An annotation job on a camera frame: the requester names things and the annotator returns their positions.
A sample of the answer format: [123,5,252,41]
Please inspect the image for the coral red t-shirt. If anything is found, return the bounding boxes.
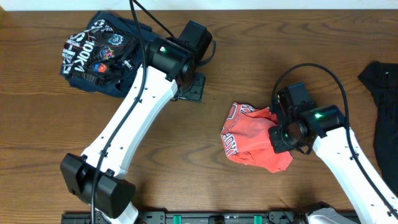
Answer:
[220,102,293,173]

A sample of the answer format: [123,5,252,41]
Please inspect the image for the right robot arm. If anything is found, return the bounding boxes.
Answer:
[269,83,397,223]

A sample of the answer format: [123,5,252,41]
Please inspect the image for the folded black printed t-shirt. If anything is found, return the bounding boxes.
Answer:
[60,11,142,98]

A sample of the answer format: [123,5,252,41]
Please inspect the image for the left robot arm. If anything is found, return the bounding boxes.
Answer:
[60,21,215,223]

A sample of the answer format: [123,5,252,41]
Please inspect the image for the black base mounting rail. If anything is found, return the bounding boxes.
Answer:
[60,210,361,224]

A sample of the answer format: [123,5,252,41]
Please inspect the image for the black garment at right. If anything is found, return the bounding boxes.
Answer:
[358,61,397,194]

